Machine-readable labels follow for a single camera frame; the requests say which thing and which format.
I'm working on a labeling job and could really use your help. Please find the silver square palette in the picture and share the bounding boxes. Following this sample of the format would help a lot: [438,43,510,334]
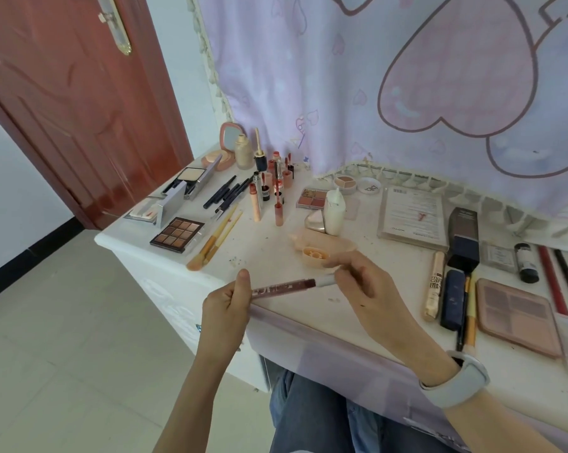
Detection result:
[123,181,186,228]

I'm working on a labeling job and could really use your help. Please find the white smartwatch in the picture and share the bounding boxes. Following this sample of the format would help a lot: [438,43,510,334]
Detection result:
[419,351,491,410]

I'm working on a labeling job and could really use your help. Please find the black foundation bottle cap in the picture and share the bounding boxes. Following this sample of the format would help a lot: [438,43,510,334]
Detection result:
[253,128,268,173]

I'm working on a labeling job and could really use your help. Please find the person's left hand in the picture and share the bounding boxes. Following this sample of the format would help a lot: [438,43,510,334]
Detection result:
[196,268,254,369]

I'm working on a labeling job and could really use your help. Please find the white oval compact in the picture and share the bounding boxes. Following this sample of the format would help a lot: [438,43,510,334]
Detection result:
[323,187,347,237]

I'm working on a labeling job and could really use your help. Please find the brass door handle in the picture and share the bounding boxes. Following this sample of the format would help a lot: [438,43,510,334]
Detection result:
[97,0,133,56]

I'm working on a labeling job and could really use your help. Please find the dark foundation box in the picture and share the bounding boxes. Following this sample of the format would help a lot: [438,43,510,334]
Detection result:
[446,207,481,274]

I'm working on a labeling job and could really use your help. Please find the black eyeliner pencil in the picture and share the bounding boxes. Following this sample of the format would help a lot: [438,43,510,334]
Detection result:
[213,179,254,220]

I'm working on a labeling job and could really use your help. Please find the paper instruction sheet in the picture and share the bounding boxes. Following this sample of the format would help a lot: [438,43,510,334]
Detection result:
[377,187,450,253]

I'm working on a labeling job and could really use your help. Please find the cream gold tube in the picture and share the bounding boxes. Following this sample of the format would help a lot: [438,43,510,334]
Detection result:
[423,251,446,323]

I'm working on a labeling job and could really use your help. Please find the dark grey palette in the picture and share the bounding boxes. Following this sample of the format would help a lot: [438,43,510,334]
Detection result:
[163,155,223,201]

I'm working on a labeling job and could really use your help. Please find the white table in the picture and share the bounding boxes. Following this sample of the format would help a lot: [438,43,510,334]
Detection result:
[94,141,568,439]

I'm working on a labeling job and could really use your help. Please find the person's left forearm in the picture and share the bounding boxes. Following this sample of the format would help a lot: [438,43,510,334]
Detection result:
[154,349,242,453]

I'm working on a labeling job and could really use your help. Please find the lilac cartoon cloth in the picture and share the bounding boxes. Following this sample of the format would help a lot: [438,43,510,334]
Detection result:
[187,0,568,222]

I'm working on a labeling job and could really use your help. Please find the pink cushion compact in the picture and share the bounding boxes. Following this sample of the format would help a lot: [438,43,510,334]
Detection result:
[201,121,243,173]

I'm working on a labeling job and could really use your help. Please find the beige foundation bottle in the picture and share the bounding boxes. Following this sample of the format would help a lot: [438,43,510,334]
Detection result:
[234,134,254,171]

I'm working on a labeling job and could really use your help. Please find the orange brown eyeshadow palette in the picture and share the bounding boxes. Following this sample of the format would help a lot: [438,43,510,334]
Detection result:
[149,216,205,254]

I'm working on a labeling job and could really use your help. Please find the peach foundation tube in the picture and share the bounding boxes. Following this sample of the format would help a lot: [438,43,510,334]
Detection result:
[302,247,332,267]

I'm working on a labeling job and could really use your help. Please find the person's right forearm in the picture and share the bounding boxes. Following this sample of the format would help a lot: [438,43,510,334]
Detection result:
[442,386,563,453]

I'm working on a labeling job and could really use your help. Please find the small clear square compact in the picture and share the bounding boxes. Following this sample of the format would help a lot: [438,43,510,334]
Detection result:
[481,240,518,273]

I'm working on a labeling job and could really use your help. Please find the small brown bottle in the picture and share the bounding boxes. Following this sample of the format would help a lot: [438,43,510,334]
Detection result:
[513,242,541,284]

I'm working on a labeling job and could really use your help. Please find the pink four-pan eyeshadow palette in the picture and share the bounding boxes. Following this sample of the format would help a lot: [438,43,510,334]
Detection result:
[476,277,563,359]

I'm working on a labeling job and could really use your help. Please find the wooden drawer lilac front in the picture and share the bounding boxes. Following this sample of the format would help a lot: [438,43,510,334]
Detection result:
[248,301,568,453]

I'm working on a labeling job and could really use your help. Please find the small red blush palette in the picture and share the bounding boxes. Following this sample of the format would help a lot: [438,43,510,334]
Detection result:
[296,187,360,220]

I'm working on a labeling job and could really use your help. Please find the brown wooden door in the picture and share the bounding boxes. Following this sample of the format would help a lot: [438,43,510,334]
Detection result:
[0,0,194,231]

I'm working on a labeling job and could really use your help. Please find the yellow handled makeup brush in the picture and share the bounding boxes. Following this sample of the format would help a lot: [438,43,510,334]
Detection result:
[186,204,240,272]

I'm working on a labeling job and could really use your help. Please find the person's blue jeans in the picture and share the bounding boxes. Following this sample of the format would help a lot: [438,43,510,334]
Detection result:
[269,370,454,453]

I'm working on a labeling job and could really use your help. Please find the person's right hand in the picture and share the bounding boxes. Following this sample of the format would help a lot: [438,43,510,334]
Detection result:
[321,249,460,388]

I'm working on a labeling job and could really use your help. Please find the navy lipstick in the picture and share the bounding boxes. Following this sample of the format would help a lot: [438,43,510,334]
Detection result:
[440,269,467,332]

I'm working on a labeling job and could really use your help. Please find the gold clear compact cap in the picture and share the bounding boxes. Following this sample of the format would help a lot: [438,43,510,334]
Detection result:
[304,210,326,234]

